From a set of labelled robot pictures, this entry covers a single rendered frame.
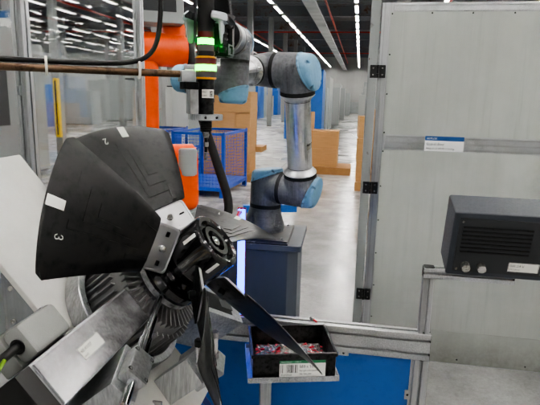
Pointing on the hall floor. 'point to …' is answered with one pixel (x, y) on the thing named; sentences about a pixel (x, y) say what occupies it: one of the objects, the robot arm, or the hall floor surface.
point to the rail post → (419, 382)
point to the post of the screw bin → (265, 394)
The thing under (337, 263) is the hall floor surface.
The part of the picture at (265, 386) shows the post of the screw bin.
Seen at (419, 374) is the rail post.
